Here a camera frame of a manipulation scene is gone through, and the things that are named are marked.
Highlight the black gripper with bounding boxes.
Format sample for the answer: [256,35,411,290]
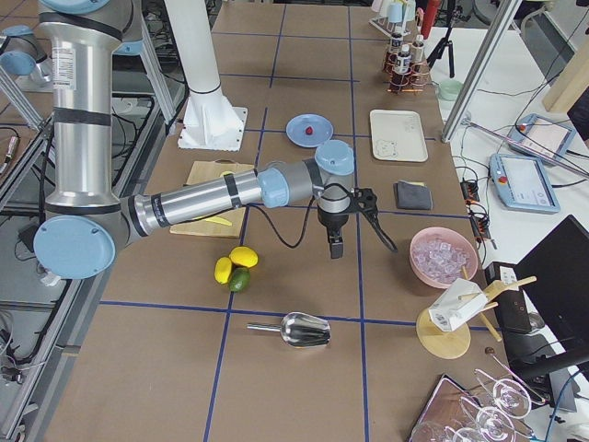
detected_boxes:
[318,186,378,260]

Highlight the blue plate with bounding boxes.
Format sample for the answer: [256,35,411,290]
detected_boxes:
[285,113,334,148]

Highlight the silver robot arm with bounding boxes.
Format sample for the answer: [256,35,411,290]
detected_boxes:
[33,1,378,280]

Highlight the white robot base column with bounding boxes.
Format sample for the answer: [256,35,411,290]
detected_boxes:
[165,0,248,151]

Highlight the grey folded cloth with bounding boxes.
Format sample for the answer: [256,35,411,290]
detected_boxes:
[393,180,433,210]

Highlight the large yellow lemon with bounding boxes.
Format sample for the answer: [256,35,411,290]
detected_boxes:
[229,246,259,268]

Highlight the metal scoop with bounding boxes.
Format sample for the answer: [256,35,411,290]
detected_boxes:
[247,312,331,348]

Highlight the green lime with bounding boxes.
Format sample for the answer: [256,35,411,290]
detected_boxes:
[228,267,250,293]

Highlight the pink bowl of ice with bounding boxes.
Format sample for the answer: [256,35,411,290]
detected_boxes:
[410,227,479,288]

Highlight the small yellow lemon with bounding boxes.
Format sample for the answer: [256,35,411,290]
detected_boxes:
[214,257,233,285]

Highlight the yellow plastic knife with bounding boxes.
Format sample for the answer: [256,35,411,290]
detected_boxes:
[196,215,233,227]

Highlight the cream bear tray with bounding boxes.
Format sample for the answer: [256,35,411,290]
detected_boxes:
[369,110,428,163]

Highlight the wooden cutting board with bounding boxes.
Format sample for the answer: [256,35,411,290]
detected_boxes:
[169,160,253,238]

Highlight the green bowl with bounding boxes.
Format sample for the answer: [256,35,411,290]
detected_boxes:
[437,78,463,101]

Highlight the dark drink bottle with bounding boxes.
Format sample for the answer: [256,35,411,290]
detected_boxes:
[410,34,424,73]
[384,31,403,75]
[394,44,410,88]

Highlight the blue teach pendant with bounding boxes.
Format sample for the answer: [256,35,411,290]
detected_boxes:
[489,154,560,214]
[509,113,577,161]

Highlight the black monitor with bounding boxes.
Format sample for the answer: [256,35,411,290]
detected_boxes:
[504,215,588,380]

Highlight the white cup rack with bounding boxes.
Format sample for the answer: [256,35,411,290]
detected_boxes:
[369,0,417,37]

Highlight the black tripod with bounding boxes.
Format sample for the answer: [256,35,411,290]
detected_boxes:
[427,0,461,78]

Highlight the black wrist cable arm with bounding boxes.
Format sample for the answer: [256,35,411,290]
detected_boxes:
[248,182,399,253]

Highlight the copper wire bottle rack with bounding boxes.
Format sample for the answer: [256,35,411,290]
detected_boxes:
[382,31,430,94]

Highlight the aluminium frame post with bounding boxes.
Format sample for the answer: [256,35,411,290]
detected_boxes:
[441,0,523,143]

